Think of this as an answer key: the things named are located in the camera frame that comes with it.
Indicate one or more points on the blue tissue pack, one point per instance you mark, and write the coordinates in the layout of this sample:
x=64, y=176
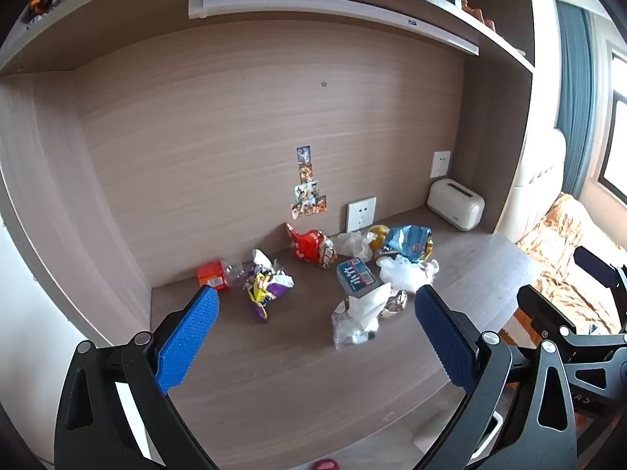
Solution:
x=356, y=275

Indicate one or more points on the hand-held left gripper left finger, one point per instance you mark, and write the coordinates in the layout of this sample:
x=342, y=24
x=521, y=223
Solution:
x=193, y=333

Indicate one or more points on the white rounded appliance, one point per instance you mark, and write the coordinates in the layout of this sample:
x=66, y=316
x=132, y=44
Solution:
x=453, y=203

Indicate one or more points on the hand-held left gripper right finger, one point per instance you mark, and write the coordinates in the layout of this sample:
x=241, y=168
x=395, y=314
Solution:
x=443, y=338

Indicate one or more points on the purple yellow snack wrapper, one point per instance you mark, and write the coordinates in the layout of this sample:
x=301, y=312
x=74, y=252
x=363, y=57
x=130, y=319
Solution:
x=264, y=286

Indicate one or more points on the white tissue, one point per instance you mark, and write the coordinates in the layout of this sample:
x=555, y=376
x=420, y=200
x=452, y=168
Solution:
x=365, y=306
x=352, y=242

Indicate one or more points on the white LED light bar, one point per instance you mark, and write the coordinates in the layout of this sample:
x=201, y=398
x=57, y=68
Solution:
x=318, y=5

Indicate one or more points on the plastic bottle with orange label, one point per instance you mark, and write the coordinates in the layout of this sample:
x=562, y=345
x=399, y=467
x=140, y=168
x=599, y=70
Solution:
x=213, y=274

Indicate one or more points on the cluster of cartoon stickers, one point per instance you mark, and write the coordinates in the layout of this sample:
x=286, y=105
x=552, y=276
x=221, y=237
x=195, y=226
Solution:
x=306, y=191

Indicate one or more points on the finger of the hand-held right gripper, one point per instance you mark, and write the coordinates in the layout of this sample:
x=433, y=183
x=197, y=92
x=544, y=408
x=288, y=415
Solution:
x=543, y=306
x=595, y=262

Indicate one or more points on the blue snack bag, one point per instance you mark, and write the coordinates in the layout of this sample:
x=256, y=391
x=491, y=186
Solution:
x=406, y=242

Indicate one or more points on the small red floor object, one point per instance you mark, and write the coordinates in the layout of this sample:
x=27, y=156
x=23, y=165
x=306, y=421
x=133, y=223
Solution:
x=326, y=465

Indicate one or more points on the red wooden toy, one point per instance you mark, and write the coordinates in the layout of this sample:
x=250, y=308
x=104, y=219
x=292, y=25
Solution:
x=477, y=12

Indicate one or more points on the white plastic bag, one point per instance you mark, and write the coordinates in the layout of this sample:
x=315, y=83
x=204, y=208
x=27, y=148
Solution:
x=406, y=276

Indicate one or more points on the dark framed window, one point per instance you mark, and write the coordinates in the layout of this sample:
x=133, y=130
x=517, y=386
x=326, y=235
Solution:
x=619, y=147

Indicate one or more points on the silver foil wrapper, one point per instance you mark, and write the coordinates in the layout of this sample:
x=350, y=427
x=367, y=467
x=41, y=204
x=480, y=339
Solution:
x=397, y=303

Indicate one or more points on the yellow round container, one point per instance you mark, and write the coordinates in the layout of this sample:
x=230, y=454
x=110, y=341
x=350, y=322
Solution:
x=378, y=236

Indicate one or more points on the clear plastic bag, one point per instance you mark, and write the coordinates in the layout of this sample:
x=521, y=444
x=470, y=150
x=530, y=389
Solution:
x=348, y=333

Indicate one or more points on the red snack bag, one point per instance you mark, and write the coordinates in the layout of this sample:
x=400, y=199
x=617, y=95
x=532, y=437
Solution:
x=308, y=247

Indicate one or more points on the wooden desk hutch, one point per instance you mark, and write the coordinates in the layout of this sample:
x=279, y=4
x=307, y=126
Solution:
x=245, y=107

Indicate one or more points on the white padded headboard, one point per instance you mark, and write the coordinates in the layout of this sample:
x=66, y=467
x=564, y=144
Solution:
x=539, y=181

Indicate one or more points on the blue curtain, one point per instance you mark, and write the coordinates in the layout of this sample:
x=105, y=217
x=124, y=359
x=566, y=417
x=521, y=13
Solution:
x=575, y=83

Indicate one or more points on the orange bed blanket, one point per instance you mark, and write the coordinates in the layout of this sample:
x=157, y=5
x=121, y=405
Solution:
x=563, y=240

